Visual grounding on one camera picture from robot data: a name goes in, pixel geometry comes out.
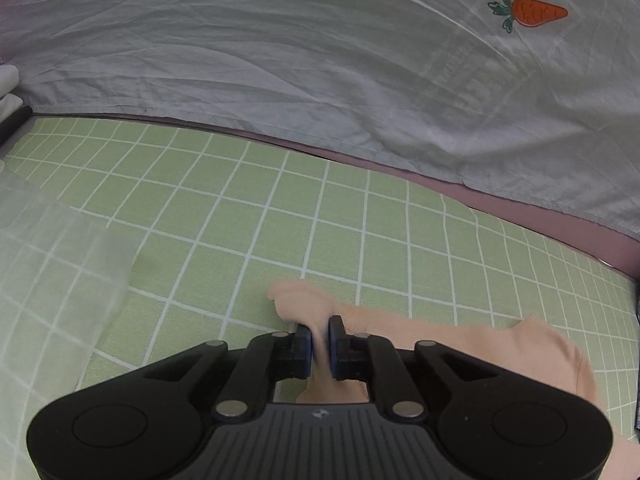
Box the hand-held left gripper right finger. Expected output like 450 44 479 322
327 315 501 420

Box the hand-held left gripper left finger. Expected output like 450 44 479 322
142 324 314 420

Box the peach long-sleeve shirt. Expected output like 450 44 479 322
267 280 602 408

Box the green grid bed sheet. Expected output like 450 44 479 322
0 115 640 480

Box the grey carrot-print sheet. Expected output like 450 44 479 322
0 0 640 241

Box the black folded cloth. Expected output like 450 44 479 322
0 106 34 147

